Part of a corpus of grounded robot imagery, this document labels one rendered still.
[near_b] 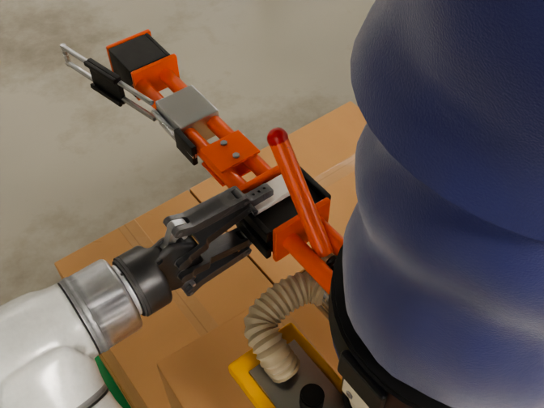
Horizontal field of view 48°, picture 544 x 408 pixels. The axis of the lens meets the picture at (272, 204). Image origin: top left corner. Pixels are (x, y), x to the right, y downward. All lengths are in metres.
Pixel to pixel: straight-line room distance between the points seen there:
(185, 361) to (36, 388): 0.37
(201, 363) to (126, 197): 1.53
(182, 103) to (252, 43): 2.23
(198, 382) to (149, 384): 0.46
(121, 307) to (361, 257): 0.30
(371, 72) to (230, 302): 1.19
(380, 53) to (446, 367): 0.22
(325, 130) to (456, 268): 1.51
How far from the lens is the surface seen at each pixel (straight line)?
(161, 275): 0.67
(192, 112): 0.85
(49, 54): 3.20
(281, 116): 2.68
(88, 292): 0.66
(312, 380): 0.75
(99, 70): 0.94
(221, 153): 0.80
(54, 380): 0.65
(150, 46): 0.96
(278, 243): 0.71
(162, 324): 1.47
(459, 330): 0.41
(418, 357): 0.44
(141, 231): 1.62
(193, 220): 0.67
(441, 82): 0.28
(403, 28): 0.30
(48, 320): 0.65
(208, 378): 0.96
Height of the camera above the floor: 1.82
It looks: 51 degrees down
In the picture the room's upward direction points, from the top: straight up
